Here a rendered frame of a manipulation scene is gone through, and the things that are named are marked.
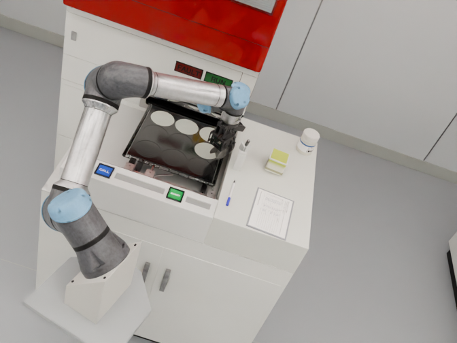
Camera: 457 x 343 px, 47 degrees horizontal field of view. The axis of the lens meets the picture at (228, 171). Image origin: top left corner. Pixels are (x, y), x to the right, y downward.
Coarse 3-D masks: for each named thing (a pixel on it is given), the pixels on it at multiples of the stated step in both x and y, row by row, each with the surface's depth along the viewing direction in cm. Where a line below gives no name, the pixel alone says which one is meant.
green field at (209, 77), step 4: (208, 76) 219; (212, 76) 219; (216, 76) 219; (208, 80) 221; (212, 80) 220; (216, 80) 220; (220, 80) 219; (224, 80) 219; (228, 80) 219; (224, 84) 220; (228, 84) 220
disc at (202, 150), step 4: (200, 144) 219; (204, 144) 219; (208, 144) 220; (196, 148) 216; (200, 148) 217; (204, 148) 217; (208, 148) 218; (196, 152) 214; (200, 152) 215; (204, 152) 215; (208, 152) 216; (200, 156) 213; (204, 156) 214; (208, 156) 215; (212, 156) 215
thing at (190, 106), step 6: (150, 96) 230; (144, 102) 232; (168, 102) 230; (174, 102) 229; (180, 102) 229; (186, 102) 230; (150, 108) 234; (162, 108) 234; (186, 108) 230; (192, 108) 230; (198, 108) 229; (180, 114) 234; (204, 114) 231; (210, 114) 230; (216, 114) 230; (198, 120) 234; (234, 132) 234
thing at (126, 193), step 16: (96, 176) 181; (112, 176) 184; (128, 176) 186; (144, 176) 188; (96, 192) 185; (112, 192) 183; (128, 192) 182; (144, 192) 182; (160, 192) 185; (192, 192) 189; (112, 208) 189; (128, 208) 187; (144, 208) 186; (160, 208) 184; (176, 208) 183; (192, 208) 183; (208, 208) 186; (160, 224) 189; (176, 224) 188; (192, 224) 186; (208, 224) 185
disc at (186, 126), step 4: (180, 120) 226; (184, 120) 227; (188, 120) 228; (176, 124) 224; (180, 124) 225; (184, 124) 225; (188, 124) 226; (192, 124) 227; (196, 124) 228; (176, 128) 222; (180, 128) 223; (184, 128) 223; (188, 128) 224; (192, 128) 225; (196, 128) 226; (184, 132) 222; (188, 132) 222; (192, 132) 223; (196, 132) 224
